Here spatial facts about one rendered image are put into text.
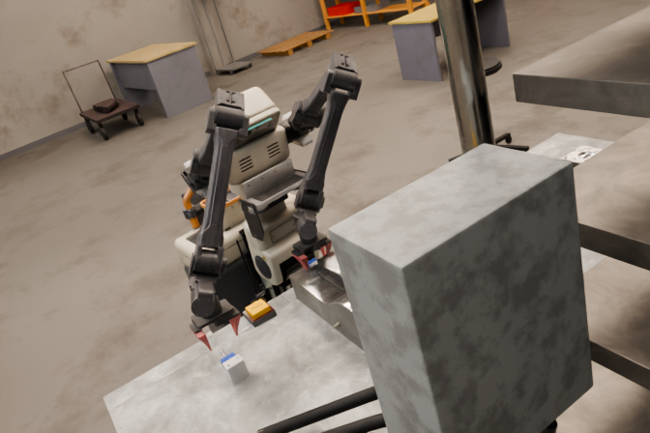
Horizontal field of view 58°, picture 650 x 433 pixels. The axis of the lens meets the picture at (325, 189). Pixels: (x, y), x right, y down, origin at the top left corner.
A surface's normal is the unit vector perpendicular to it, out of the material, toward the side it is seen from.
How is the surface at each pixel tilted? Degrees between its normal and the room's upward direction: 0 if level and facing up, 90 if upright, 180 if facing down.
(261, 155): 98
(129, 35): 90
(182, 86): 90
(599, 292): 0
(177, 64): 90
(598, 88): 90
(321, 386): 0
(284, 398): 0
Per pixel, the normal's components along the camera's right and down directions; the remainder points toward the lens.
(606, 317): -0.25, -0.88
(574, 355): 0.52, 0.22
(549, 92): -0.81, 0.42
